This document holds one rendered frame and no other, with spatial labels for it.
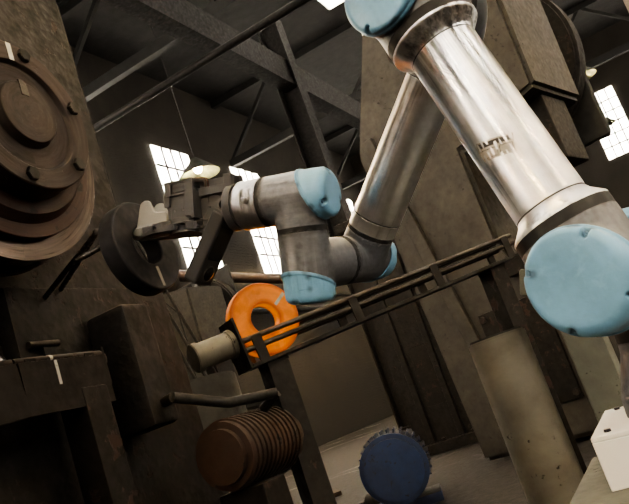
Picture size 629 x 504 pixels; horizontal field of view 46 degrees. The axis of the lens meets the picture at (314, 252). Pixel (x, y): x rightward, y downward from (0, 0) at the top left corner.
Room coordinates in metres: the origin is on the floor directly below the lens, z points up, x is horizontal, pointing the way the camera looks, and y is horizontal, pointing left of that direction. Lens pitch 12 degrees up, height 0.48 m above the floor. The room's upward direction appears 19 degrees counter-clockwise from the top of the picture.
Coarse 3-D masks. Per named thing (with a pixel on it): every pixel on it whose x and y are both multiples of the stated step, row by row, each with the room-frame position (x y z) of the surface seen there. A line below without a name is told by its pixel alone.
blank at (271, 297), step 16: (256, 288) 1.53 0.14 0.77; (272, 288) 1.55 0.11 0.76; (240, 304) 1.51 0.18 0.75; (256, 304) 1.53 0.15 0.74; (272, 304) 1.55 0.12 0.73; (288, 304) 1.56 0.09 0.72; (240, 320) 1.50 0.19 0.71; (272, 336) 1.53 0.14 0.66; (256, 352) 1.51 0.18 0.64; (272, 352) 1.53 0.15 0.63
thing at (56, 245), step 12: (84, 204) 1.36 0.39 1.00; (84, 216) 1.35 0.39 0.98; (72, 228) 1.31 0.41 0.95; (84, 228) 1.34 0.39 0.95; (0, 240) 1.15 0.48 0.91; (12, 240) 1.18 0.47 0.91; (48, 240) 1.25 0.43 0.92; (60, 240) 1.28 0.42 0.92; (72, 240) 1.30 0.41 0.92; (0, 252) 1.15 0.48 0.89; (12, 252) 1.17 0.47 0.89; (24, 252) 1.19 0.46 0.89; (36, 252) 1.22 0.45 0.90; (48, 252) 1.24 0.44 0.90; (60, 252) 1.27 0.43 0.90; (0, 264) 1.20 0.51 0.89; (12, 264) 1.22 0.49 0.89; (24, 264) 1.25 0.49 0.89
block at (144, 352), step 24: (120, 312) 1.37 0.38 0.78; (144, 312) 1.42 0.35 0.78; (96, 336) 1.40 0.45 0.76; (120, 336) 1.38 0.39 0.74; (144, 336) 1.40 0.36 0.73; (120, 360) 1.38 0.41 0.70; (144, 360) 1.39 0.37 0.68; (120, 384) 1.39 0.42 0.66; (144, 384) 1.37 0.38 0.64; (168, 384) 1.43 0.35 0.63; (120, 408) 1.40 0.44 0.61; (144, 408) 1.37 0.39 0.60; (168, 408) 1.41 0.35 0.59; (120, 432) 1.40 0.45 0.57; (144, 432) 1.43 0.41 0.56
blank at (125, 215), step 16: (128, 208) 1.14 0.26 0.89; (112, 224) 1.09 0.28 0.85; (128, 224) 1.13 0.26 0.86; (112, 240) 1.09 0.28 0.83; (128, 240) 1.12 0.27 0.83; (160, 240) 1.19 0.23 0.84; (112, 256) 1.09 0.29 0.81; (128, 256) 1.10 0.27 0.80; (160, 256) 1.18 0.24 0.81; (176, 256) 1.22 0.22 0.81; (112, 272) 1.11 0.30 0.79; (128, 272) 1.10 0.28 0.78; (144, 272) 1.13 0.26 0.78; (160, 272) 1.16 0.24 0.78; (176, 272) 1.20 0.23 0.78; (128, 288) 1.13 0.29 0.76; (144, 288) 1.13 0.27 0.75; (160, 288) 1.15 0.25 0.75
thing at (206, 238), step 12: (216, 216) 1.08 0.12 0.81; (216, 228) 1.08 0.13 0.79; (228, 228) 1.10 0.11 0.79; (204, 240) 1.09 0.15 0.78; (216, 240) 1.09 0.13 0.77; (228, 240) 1.12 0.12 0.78; (204, 252) 1.09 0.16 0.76; (216, 252) 1.10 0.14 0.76; (192, 264) 1.10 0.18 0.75; (204, 264) 1.09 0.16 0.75; (216, 264) 1.12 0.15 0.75; (192, 276) 1.10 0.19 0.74; (204, 276) 1.11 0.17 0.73
